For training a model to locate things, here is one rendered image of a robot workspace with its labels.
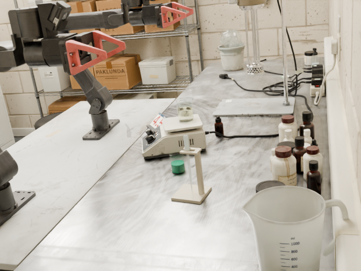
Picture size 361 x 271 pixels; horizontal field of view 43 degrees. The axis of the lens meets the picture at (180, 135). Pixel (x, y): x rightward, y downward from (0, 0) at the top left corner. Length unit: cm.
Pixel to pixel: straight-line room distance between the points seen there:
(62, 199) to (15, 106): 362
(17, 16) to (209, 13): 290
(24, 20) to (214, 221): 60
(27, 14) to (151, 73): 277
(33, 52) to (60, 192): 45
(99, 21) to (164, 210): 75
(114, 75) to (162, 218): 272
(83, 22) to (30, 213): 70
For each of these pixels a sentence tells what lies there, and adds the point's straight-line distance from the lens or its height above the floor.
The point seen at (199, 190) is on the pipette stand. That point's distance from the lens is 115.
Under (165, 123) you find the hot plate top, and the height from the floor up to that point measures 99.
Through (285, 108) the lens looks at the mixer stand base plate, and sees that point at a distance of 174.
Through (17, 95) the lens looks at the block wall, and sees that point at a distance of 480.
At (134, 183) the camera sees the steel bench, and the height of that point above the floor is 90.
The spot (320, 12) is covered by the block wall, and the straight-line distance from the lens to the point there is 374.
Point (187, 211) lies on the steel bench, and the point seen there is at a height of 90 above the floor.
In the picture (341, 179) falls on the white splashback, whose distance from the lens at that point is 99.
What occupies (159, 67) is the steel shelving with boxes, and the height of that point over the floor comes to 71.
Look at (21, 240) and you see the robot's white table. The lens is 114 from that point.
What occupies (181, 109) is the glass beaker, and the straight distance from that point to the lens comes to 141.
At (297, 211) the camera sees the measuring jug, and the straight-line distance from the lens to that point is 88.
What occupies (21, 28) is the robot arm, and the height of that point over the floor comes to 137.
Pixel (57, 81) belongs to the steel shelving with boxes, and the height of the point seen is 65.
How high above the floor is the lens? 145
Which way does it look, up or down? 20 degrees down
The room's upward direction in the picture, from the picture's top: 7 degrees counter-clockwise
